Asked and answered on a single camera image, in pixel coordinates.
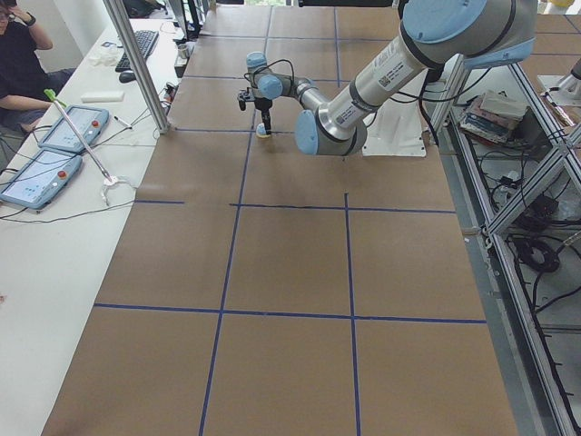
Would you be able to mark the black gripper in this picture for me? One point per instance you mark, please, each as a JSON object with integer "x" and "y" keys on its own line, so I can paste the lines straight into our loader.
{"x": 262, "y": 105}

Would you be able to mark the blue cream call bell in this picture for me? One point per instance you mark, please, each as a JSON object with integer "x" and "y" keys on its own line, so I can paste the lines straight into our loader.
{"x": 261, "y": 131}

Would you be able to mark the silver metal cylinder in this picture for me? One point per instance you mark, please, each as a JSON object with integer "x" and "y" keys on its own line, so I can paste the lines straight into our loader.
{"x": 183, "y": 51}

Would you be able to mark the black computer mouse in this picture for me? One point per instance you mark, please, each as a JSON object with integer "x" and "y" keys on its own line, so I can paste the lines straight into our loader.
{"x": 126, "y": 76}

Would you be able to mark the black marker pen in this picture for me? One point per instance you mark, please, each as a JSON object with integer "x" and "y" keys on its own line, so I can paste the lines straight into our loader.
{"x": 122, "y": 122}

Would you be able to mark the white foam block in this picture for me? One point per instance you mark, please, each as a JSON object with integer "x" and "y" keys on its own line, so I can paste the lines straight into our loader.
{"x": 102, "y": 97}

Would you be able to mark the metal grabber stick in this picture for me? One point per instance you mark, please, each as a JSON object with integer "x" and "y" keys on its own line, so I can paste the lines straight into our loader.
{"x": 109, "y": 180}

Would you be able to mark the stack of books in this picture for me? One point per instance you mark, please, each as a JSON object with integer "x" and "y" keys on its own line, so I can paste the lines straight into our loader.
{"x": 492, "y": 117}

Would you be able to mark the lower blue teach pendant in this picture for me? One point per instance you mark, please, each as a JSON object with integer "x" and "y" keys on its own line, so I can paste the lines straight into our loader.
{"x": 38, "y": 182}

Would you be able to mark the seated person in black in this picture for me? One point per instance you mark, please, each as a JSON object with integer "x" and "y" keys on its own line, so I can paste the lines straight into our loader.
{"x": 23, "y": 79}

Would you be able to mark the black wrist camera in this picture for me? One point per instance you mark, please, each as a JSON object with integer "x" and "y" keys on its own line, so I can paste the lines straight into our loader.
{"x": 245, "y": 97}

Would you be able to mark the white camera pole with base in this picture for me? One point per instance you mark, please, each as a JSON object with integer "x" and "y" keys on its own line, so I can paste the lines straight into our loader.
{"x": 396, "y": 130}

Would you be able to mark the aluminium frame post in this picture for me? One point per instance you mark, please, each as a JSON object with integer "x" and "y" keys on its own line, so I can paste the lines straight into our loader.
{"x": 122, "y": 24}

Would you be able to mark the aluminium side frame rail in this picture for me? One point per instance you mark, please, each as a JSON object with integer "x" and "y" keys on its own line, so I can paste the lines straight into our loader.
{"x": 525, "y": 190}

